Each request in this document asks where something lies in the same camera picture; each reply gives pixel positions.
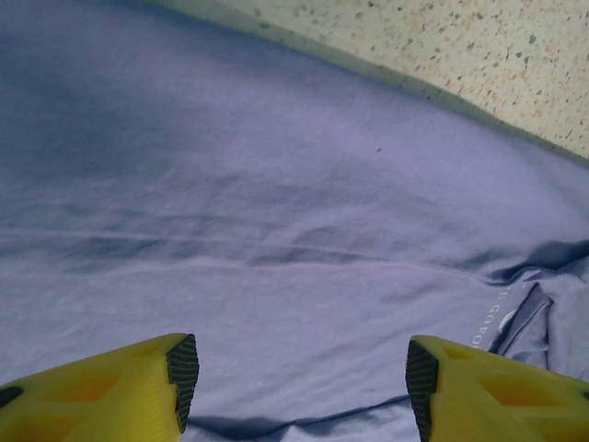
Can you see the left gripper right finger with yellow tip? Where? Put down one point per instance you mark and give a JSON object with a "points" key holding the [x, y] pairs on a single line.
{"points": [[497, 400]]}

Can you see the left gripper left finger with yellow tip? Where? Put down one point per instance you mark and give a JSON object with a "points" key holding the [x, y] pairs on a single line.
{"points": [[92, 400]]}

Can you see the purple t-shirt with white print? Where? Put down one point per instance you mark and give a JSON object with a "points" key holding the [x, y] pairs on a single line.
{"points": [[276, 184]]}

